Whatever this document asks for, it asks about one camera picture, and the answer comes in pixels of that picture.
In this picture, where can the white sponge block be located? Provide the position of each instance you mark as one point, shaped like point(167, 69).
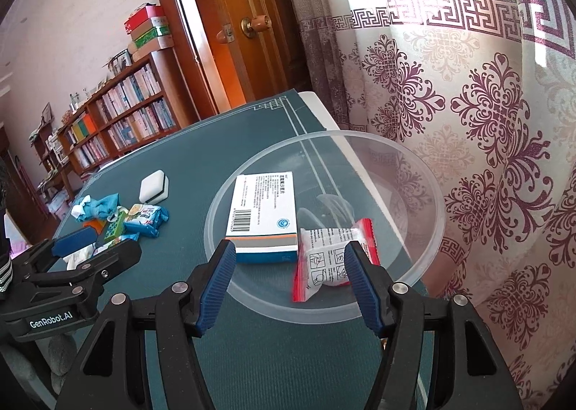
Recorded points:
point(154, 188)

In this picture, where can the small wooden side shelf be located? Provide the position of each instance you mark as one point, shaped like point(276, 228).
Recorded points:
point(45, 142)

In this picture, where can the wooden bookshelf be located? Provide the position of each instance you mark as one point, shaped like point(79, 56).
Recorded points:
point(144, 103)

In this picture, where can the white medicine box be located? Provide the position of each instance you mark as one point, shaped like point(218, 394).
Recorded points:
point(262, 222)

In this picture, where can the stacked boxes on shelf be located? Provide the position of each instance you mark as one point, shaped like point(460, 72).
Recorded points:
point(149, 31)

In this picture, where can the patterned curtain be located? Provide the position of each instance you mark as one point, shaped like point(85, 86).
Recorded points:
point(483, 91)

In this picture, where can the blue cracker packet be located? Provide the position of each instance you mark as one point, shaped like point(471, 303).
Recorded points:
point(145, 219)

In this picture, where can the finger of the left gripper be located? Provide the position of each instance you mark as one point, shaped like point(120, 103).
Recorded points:
point(90, 276)
point(43, 255)

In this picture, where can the orange toy brick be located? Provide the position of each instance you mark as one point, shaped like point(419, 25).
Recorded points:
point(96, 224)

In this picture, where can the green dotted block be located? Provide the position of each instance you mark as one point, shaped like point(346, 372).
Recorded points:
point(114, 226)

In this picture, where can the clear plastic bowl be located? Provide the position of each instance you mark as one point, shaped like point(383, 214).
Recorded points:
point(339, 177)

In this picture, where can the blue cloth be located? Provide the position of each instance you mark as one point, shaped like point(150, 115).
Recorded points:
point(88, 208)

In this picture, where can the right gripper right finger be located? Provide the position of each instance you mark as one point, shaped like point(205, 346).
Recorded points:
point(468, 370)

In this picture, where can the red white snack packet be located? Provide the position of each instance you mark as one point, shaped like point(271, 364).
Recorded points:
point(321, 257)

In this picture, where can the white tissue pack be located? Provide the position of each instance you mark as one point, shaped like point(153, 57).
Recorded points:
point(78, 257)

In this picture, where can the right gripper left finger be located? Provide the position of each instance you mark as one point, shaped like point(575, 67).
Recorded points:
point(110, 370)

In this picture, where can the green table mat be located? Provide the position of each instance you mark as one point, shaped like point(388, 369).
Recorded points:
point(265, 351)

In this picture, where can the wooden door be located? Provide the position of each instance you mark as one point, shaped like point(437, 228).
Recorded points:
point(233, 52)

